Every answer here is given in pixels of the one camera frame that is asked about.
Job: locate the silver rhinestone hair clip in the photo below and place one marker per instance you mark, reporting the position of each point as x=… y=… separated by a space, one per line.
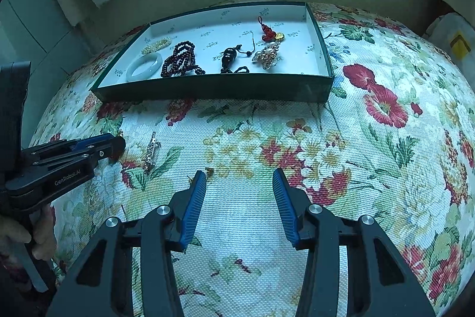
x=151 y=153

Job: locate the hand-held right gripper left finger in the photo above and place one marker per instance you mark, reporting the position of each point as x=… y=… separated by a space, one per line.
x=193 y=213

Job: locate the green shallow box tray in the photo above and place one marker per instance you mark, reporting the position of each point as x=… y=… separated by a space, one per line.
x=297 y=57

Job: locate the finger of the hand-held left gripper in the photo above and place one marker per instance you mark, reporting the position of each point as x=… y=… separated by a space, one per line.
x=111 y=152
x=92 y=142

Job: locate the white bag with yellow mark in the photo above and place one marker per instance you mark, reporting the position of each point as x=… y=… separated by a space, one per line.
x=441 y=27

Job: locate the red knot charm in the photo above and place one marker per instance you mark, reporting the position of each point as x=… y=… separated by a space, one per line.
x=268 y=33

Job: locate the white wardrobe with circle lines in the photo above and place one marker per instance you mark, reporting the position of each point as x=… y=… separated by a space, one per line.
x=22 y=34

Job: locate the gold pearl brooch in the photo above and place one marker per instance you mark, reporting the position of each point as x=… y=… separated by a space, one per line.
x=267 y=55

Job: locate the floral bedspread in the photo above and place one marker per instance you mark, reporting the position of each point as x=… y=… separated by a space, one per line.
x=371 y=161

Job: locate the person's left hand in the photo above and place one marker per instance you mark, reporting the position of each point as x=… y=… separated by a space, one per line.
x=44 y=239

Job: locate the white jade bangle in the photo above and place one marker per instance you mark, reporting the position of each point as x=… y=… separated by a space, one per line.
x=133 y=75

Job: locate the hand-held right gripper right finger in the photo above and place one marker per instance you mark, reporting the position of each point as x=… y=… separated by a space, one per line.
x=285 y=213

